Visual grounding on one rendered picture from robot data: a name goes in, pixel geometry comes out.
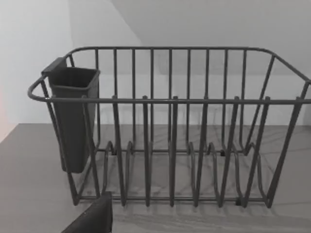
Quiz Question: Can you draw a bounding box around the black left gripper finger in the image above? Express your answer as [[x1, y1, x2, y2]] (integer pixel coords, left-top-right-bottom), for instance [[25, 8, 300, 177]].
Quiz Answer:
[[61, 191, 113, 233]]

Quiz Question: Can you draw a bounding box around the dark grey cutlery holder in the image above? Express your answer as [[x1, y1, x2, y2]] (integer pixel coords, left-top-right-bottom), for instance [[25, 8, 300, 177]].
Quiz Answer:
[[41, 57, 101, 174]]

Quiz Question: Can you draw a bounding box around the grey wire dish rack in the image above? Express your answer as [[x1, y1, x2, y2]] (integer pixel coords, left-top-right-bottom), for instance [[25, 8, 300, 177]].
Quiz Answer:
[[27, 47, 311, 209]]

